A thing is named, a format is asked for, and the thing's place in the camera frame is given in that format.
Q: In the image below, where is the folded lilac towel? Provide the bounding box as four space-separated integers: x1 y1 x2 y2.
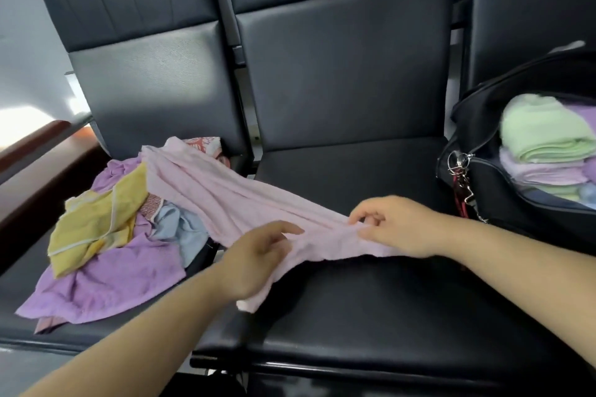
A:
499 146 589 186

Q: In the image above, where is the pink towel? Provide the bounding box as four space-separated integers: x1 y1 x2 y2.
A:
141 136 401 314

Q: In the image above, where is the black padded chair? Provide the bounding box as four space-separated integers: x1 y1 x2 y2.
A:
460 0 596 100
191 0 596 397
0 0 254 355

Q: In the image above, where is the folded pale green towel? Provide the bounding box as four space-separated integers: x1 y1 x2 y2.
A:
531 184 583 202

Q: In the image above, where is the white red patterned cloth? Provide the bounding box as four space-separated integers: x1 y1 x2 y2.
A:
184 136 231 168

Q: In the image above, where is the person's left forearm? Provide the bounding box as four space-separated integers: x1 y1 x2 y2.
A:
21 266 231 397

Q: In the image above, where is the person's right forearm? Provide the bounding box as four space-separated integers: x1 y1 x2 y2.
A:
438 217 596 367

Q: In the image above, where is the folded purple towel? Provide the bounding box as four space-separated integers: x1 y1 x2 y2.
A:
570 105 596 181

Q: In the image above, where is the yellow towel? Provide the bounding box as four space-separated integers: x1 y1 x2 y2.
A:
48 163 150 279

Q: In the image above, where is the person's right hand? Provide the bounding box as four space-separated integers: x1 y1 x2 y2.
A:
348 195 448 259

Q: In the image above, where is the person's left hand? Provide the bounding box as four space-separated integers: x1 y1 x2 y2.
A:
215 220 305 303

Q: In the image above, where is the silver key ring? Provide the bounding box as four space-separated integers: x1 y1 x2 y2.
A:
447 150 476 179

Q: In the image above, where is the black bag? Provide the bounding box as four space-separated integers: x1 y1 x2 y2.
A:
436 49 596 255

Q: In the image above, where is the brown wooden armrest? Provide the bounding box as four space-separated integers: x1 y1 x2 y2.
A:
0 120 110 272

